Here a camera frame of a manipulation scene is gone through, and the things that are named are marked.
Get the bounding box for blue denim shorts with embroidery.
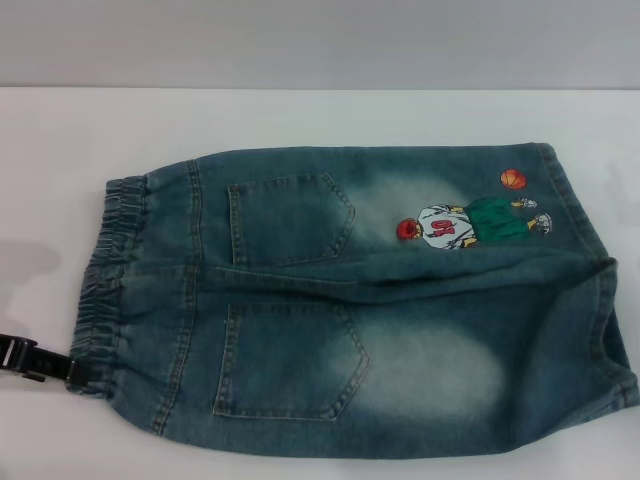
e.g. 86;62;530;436
62;142;640;457

